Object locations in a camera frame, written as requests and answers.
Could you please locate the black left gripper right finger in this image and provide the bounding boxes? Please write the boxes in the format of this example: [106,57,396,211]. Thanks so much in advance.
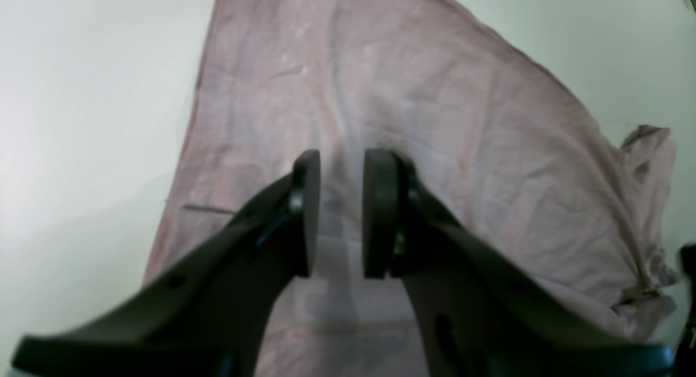
[362,149,675,376]

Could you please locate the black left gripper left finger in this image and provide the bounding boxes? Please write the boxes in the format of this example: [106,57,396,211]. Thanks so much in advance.
[11,150,321,376]

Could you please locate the mauve pink T-shirt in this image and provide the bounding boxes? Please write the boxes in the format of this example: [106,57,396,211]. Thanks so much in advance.
[144,0,677,376]

